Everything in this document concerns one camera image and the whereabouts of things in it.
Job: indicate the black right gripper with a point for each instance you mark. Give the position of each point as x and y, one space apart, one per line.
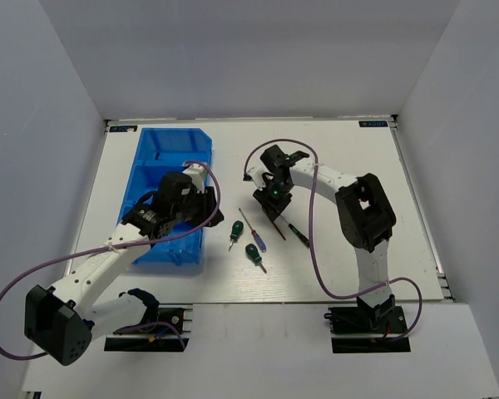
274 209

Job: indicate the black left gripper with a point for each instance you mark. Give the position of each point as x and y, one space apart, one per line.
209 204

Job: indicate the blue clear handle screwdriver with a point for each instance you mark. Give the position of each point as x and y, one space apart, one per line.
257 238

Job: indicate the stubby green screwdriver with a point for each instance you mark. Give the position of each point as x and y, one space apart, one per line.
253 254
235 233

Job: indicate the black green precision screwdriver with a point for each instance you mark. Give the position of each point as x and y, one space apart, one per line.
299 235

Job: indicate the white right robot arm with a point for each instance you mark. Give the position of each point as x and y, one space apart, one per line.
365 216

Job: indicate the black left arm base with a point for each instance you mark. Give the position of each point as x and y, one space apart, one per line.
169 332

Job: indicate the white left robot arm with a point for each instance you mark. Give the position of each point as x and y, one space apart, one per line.
64 318

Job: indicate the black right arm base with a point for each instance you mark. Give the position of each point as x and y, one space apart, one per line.
352 333

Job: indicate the blue plastic divided bin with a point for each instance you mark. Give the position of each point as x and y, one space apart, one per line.
176 145

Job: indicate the left corner label sticker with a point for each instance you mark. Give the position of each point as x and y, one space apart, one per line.
124 129

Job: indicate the corner label sticker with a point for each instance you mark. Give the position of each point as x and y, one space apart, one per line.
373 124
124 129

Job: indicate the right corner label sticker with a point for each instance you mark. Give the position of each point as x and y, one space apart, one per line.
373 124

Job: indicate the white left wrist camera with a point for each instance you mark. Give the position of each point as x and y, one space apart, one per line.
198 174

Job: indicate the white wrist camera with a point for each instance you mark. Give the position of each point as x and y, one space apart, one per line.
198 174
255 175

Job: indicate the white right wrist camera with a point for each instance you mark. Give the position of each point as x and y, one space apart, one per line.
255 175

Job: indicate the aluminium table edge rail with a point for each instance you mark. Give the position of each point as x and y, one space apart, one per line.
427 233

